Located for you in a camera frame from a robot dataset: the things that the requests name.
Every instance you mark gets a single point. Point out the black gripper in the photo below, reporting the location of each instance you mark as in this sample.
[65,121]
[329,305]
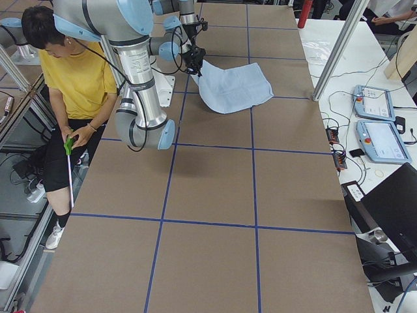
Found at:
[189,31]
[194,57]

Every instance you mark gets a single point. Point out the light blue button shirt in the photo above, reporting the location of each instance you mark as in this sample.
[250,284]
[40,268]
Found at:
[234,89]

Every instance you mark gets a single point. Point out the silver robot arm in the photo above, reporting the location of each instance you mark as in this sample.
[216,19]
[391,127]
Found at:
[138,30]
[183,7]

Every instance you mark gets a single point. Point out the person in yellow shirt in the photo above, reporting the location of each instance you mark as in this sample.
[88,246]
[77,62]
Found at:
[82,93]

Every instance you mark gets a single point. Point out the red cylinder bottle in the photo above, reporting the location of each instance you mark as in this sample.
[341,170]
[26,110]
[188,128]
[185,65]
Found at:
[304,13]

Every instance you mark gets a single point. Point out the clear plastic zip bag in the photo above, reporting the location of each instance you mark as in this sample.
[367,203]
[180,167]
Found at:
[317,52]

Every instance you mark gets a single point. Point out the left orange grey hub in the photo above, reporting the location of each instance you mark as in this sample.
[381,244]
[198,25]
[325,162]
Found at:
[332,135]

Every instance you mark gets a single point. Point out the orange grey hub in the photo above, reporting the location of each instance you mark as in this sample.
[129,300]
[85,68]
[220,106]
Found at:
[332,135]
[339,161]

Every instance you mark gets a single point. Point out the right orange grey hub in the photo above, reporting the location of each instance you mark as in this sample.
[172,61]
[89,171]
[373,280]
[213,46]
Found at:
[339,161]

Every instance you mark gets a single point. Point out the upper blue teach pendant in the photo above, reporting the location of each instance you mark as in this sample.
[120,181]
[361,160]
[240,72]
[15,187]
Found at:
[373,103]

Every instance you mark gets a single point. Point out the blue teach pendant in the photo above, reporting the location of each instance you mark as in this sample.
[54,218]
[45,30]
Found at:
[373,103]
[381,142]

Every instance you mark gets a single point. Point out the lower blue teach pendant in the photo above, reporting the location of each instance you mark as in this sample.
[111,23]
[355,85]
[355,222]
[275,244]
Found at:
[381,142]

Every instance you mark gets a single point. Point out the white power strip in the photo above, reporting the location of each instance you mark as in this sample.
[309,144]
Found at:
[37,194]

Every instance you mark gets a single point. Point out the black computer monitor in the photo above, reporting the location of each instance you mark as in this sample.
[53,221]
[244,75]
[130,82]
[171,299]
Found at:
[391,206]

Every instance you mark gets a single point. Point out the green handled stick tool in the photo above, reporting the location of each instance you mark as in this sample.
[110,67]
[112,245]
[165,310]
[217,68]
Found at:
[68,151]

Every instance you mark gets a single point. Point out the aluminium frame post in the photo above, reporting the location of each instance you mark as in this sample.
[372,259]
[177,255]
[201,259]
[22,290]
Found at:
[342,41]

